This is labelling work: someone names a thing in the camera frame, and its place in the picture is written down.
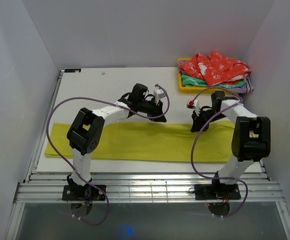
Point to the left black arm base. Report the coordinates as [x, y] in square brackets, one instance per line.
[88, 194]

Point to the purple striped garment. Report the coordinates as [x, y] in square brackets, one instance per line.
[247, 88]

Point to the yellow plastic tray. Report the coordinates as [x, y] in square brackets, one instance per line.
[198, 89]

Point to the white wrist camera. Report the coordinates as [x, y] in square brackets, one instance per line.
[194, 105]
[159, 93]

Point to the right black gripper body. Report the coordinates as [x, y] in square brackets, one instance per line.
[206, 115]

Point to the blue label sticker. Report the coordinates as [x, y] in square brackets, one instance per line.
[72, 70]

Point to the red white patterned garment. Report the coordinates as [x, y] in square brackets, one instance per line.
[215, 69]

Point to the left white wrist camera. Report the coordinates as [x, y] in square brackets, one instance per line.
[159, 93]

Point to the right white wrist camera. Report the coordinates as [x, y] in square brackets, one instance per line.
[194, 105]

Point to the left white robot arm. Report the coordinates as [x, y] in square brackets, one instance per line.
[85, 132]

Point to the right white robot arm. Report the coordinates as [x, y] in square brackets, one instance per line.
[250, 142]

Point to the yellow-green trousers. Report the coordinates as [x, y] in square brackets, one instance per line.
[150, 141]

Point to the green folded garment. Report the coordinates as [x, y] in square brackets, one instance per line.
[189, 81]

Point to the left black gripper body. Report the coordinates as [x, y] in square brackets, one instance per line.
[147, 107]

